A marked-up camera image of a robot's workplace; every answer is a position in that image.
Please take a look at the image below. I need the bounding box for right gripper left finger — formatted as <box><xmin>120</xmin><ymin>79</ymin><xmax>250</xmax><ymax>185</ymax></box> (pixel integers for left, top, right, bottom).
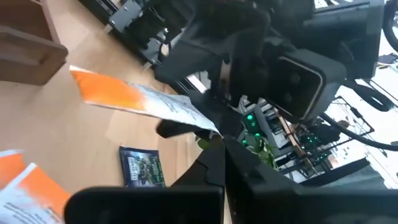
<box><xmin>63</xmin><ymin>135</ymin><xmax>226</xmax><ymax>224</ymax></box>

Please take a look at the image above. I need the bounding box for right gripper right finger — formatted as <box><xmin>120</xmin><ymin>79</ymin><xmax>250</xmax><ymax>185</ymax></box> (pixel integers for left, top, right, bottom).
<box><xmin>224</xmin><ymin>135</ymin><xmax>398</xmax><ymax>224</ymax></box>

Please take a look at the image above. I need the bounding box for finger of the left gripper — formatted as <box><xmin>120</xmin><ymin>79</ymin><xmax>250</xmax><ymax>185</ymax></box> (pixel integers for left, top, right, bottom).
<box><xmin>189</xmin><ymin>91</ymin><xmax>243</xmax><ymax>138</ymax></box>
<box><xmin>156</xmin><ymin>119</ymin><xmax>212</xmax><ymax>139</ymax></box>

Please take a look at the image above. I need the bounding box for wooden tea organiser box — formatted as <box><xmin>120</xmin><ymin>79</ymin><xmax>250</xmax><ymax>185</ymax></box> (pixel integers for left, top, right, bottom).
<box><xmin>0</xmin><ymin>0</ymin><xmax>69</xmax><ymax>86</ymax></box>

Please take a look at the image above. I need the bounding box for dark green tea packet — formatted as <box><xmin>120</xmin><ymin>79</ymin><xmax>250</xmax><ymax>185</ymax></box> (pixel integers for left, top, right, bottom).
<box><xmin>119</xmin><ymin>145</ymin><xmax>167</xmax><ymax>189</ymax></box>

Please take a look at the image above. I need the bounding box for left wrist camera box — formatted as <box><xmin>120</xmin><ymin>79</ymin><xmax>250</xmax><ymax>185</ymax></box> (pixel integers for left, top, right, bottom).
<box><xmin>269</xmin><ymin>49</ymin><xmax>348</xmax><ymax>123</ymax></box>

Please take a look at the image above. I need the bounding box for black camera cable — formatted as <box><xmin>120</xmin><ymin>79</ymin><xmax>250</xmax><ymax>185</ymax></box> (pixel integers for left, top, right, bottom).
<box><xmin>320</xmin><ymin>79</ymin><xmax>398</xmax><ymax>152</ymax></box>

